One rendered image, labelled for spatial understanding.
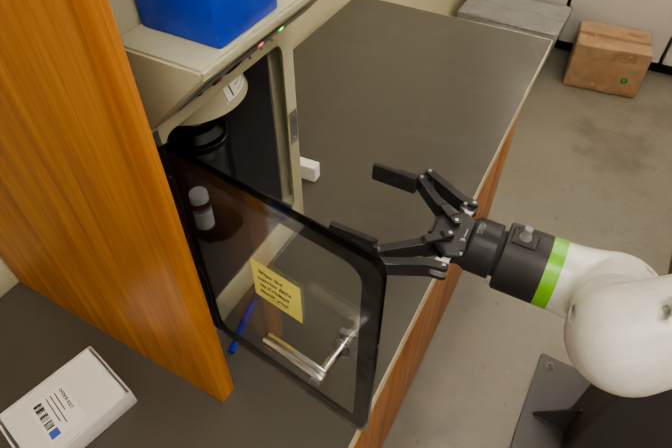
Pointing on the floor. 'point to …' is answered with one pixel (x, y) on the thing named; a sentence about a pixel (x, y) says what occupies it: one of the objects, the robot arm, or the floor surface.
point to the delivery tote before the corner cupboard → (516, 13)
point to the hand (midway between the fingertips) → (359, 200)
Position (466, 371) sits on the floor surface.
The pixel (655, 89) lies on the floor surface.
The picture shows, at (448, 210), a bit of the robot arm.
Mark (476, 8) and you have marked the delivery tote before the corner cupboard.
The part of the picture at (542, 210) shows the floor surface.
